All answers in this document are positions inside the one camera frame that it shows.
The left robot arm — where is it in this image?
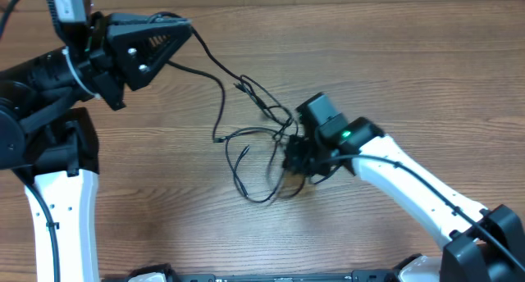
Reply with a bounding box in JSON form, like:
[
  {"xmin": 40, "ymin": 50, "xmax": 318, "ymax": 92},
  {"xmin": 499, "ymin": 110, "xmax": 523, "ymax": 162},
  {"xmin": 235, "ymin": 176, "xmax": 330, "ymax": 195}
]
[{"xmin": 1, "ymin": 12, "xmax": 192, "ymax": 281}]

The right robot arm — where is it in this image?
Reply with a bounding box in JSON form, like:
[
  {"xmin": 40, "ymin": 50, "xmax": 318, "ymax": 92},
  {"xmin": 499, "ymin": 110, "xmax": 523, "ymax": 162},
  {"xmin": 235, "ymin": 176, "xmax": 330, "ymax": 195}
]
[{"xmin": 283, "ymin": 93, "xmax": 524, "ymax": 282}]

